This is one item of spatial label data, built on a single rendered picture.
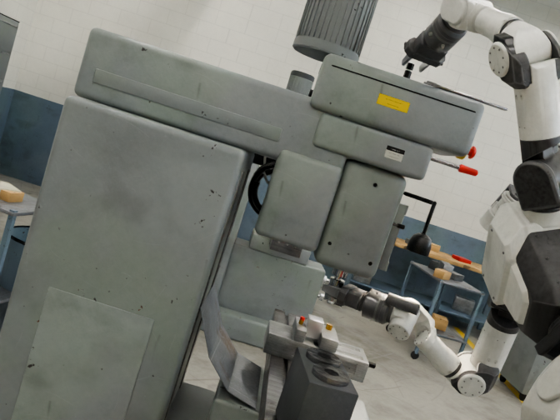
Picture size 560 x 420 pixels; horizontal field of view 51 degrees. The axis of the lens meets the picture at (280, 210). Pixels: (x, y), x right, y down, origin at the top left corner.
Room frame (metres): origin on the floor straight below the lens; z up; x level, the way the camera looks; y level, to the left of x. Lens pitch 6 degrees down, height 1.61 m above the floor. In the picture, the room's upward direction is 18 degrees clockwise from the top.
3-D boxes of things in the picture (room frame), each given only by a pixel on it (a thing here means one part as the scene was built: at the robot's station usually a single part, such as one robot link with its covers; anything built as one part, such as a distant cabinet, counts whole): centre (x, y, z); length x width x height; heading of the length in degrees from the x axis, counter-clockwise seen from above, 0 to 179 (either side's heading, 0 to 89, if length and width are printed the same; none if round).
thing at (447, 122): (1.78, -0.22, 1.81); 0.47 x 0.26 x 0.16; 91
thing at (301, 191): (1.78, -0.04, 1.47); 0.24 x 0.19 x 0.26; 1
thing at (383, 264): (1.78, -0.34, 1.45); 0.04 x 0.04 x 0.21; 1
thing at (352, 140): (1.78, -0.19, 1.68); 0.34 x 0.24 x 0.10; 91
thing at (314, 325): (1.96, -0.23, 1.05); 0.06 x 0.05 x 0.06; 2
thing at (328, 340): (1.96, -0.29, 1.03); 0.15 x 0.06 x 0.04; 2
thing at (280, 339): (1.96, -0.26, 0.99); 0.35 x 0.15 x 0.11; 92
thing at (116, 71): (1.78, 0.27, 1.66); 0.80 x 0.23 x 0.20; 91
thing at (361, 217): (1.78, -0.23, 1.47); 0.21 x 0.19 x 0.32; 1
